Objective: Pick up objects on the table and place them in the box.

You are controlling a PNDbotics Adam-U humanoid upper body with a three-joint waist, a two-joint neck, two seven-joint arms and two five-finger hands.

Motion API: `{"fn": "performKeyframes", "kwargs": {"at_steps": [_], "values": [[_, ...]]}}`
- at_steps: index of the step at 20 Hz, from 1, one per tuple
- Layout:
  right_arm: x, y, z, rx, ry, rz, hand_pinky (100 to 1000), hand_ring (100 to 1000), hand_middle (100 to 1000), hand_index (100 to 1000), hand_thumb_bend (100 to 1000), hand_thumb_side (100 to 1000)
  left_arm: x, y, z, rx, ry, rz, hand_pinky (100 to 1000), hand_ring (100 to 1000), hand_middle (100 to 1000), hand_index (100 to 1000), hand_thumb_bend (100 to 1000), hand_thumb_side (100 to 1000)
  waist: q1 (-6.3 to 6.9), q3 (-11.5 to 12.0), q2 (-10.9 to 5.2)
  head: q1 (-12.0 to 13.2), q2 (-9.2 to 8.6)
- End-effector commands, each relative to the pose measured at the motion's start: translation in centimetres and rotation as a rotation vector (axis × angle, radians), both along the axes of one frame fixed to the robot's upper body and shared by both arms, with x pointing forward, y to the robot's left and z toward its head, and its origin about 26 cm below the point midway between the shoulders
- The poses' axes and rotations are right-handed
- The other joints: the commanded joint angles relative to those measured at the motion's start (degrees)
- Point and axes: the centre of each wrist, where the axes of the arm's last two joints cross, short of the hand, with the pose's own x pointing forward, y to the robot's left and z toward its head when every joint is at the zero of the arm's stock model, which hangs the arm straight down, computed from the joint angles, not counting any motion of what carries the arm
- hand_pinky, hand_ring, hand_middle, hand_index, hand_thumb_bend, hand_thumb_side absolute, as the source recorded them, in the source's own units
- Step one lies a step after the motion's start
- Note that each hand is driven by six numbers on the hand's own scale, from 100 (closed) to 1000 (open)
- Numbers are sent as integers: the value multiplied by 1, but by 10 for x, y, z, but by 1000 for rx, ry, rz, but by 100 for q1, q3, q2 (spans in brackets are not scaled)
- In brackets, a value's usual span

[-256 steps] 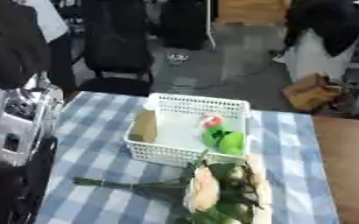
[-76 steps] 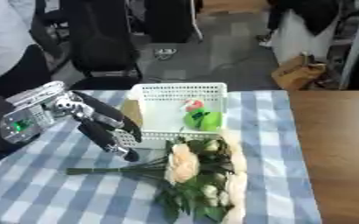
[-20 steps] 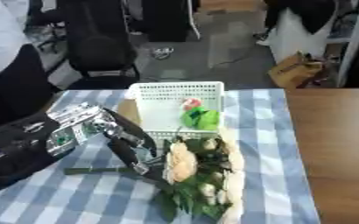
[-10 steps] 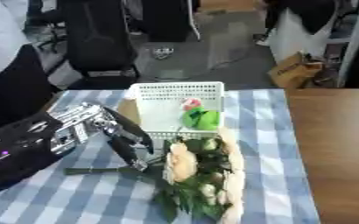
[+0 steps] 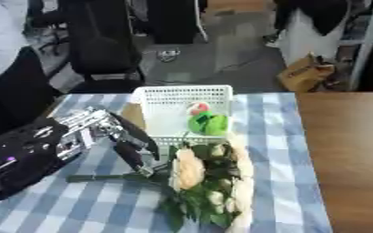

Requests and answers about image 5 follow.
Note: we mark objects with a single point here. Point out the white metal frame post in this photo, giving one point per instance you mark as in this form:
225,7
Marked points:
366,45

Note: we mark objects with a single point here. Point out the cream rose bouquet green leaves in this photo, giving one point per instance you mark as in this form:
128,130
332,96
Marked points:
190,170

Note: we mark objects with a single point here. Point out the white pierced plastic basket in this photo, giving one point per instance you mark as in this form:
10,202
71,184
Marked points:
166,115

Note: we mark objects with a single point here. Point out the person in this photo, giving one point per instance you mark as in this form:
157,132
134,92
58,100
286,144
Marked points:
307,27

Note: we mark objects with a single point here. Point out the black office chair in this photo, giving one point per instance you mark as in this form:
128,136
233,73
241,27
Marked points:
104,51

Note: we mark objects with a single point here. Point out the brown cardboard box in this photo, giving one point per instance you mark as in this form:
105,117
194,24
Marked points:
303,72

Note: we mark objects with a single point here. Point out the dark green flower stem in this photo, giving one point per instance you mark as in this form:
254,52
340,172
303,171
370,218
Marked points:
104,177

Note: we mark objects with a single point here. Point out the tan cardboard piece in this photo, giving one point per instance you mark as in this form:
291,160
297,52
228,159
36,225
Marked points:
133,115

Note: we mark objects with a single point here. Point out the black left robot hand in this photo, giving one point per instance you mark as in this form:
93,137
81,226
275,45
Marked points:
134,142

